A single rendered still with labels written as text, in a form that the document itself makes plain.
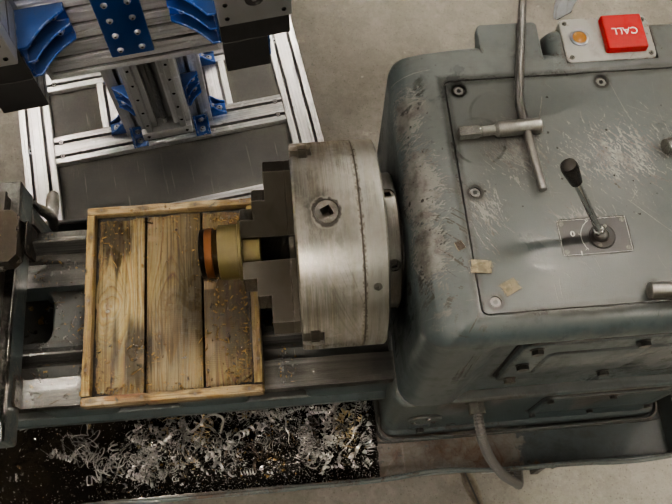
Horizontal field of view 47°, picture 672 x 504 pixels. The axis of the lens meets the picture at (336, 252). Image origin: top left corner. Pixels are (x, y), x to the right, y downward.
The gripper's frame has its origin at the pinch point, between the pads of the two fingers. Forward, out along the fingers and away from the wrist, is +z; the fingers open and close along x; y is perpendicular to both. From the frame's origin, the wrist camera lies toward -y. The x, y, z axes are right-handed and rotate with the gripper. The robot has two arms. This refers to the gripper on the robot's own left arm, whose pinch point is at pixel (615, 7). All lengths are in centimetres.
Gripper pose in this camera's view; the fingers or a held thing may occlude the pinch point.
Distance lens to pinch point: 106.2
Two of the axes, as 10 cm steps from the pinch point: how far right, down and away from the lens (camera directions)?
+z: 1.2, 5.4, 8.3
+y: -2.7, -7.9, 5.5
